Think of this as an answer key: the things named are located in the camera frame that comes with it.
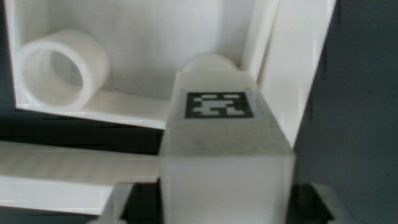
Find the white chair seat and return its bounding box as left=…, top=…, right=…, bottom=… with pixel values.
left=4, top=0, right=338, bottom=136

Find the white chair leg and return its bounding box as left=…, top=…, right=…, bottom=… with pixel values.
left=158, top=54, right=295, bottom=224

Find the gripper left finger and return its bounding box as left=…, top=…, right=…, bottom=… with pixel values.
left=103, top=183, right=162, bottom=224

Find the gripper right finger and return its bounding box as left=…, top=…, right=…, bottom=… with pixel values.
left=292, top=183, right=359, bottom=224

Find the white front fence bar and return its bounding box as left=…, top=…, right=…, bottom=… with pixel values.
left=0, top=141, right=158, bottom=215

